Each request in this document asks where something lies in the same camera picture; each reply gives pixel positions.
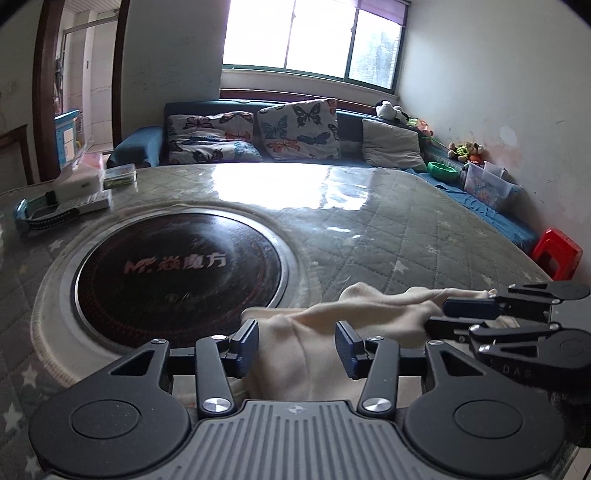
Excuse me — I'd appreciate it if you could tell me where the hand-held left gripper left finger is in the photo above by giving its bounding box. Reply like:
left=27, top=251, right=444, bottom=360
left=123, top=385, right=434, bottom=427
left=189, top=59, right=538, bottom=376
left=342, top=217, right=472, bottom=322
left=108, top=318, right=260, bottom=418

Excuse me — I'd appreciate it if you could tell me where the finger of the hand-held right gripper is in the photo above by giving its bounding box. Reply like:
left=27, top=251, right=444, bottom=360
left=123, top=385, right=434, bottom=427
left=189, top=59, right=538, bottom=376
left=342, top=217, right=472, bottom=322
left=442, top=282, right=555, bottom=324
left=424, top=316, right=561, bottom=357

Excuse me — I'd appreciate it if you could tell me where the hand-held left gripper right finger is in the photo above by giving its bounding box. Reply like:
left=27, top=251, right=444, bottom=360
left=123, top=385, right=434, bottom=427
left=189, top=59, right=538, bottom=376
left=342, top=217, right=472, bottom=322
left=335, top=320, right=481, bottom=416

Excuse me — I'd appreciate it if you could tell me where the cream fleece cloth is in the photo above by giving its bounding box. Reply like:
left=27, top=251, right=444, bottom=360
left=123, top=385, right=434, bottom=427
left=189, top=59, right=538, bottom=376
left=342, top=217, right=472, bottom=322
left=240, top=282, right=499, bottom=402

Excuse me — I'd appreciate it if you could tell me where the black round cooktop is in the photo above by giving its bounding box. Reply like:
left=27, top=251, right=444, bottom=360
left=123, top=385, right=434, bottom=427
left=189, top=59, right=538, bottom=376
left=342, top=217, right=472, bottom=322
left=73, top=212, right=289, bottom=349

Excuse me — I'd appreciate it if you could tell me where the red plastic stool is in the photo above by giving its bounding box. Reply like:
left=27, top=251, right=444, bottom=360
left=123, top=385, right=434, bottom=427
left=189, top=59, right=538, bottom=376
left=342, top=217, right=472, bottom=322
left=532, top=228, right=583, bottom=281

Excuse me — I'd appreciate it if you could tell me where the clear plastic storage box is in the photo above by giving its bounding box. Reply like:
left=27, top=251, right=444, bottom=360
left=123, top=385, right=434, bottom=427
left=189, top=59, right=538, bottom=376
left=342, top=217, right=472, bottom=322
left=463, top=161, right=522, bottom=210

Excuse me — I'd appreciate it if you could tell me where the green bowl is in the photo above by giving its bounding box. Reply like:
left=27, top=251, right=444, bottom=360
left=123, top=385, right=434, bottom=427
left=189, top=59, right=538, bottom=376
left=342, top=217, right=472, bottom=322
left=427, top=161, right=460, bottom=182

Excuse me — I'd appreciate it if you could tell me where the brown plush toy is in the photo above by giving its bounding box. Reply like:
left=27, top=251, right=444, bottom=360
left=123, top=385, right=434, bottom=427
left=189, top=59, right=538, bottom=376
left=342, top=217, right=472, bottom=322
left=447, top=141, right=485, bottom=167

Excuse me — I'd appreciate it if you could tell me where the grey pillow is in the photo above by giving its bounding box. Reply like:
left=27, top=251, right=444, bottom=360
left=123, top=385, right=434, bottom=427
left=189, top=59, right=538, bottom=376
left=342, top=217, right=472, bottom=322
left=361, top=119, right=428, bottom=172

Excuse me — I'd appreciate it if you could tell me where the white flat box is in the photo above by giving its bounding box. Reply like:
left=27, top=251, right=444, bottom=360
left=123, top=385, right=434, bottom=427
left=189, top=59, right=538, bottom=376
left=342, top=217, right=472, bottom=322
left=60, top=190, right=113, bottom=214

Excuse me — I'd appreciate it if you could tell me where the clear lidded container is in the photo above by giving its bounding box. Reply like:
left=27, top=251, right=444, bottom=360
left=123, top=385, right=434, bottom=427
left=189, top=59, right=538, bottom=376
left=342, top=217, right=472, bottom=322
left=102, top=164, right=138, bottom=189

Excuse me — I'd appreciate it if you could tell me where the panda plush toy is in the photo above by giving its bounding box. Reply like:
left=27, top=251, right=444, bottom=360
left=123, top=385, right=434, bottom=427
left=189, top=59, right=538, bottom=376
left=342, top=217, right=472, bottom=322
left=375, top=102, right=409, bottom=124

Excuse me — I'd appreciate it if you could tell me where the blue sofa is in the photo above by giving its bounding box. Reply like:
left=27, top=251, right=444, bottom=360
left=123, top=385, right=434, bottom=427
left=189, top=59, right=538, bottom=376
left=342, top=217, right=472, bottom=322
left=107, top=99, right=539, bottom=254

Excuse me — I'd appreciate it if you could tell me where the white tissue box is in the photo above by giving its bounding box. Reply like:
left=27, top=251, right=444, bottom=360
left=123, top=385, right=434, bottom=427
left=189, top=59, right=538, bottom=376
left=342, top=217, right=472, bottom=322
left=52, top=153, right=103, bottom=201

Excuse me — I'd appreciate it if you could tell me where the blue tray with black remote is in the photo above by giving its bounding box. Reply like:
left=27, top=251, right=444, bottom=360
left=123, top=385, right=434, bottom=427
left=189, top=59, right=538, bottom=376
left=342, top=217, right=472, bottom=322
left=15, top=194, right=79, bottom=234

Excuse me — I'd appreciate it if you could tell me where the blue and white toy box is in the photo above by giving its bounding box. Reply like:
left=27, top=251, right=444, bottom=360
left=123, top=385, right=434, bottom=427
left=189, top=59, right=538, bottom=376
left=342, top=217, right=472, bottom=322
left=54, top=108, right=83, bottom=164

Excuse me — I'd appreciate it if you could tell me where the dark wooden chair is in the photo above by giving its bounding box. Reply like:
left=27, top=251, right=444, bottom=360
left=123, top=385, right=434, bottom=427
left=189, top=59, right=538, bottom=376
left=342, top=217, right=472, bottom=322
left=0, top=124, right=35, bottom=195

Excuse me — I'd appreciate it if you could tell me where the window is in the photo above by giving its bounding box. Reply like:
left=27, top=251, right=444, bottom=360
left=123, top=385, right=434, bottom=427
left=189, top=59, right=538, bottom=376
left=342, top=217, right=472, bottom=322
left=222, top=0, right=407, bottom=90

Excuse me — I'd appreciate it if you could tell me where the brown wooden door frame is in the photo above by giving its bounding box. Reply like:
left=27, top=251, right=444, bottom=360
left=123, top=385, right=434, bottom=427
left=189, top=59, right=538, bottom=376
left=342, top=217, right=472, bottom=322
left=34, top=0, right=132, bottom=183

